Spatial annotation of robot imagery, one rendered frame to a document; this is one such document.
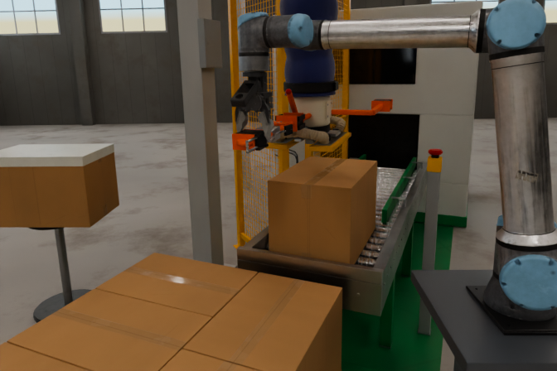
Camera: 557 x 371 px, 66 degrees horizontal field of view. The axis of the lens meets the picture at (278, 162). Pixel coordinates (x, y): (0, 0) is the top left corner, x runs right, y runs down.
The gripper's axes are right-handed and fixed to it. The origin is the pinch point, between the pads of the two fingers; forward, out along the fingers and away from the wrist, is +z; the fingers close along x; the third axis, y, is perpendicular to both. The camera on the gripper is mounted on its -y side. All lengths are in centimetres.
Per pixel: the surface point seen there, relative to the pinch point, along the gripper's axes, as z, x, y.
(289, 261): 66, 10, 53
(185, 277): 71, 51, 30
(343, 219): 45, -14, 59
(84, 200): 47, 127, 46
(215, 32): -45, 91, 132
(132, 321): 71, 49, -7
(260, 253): 65, 25, 53
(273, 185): 32, 20, 59
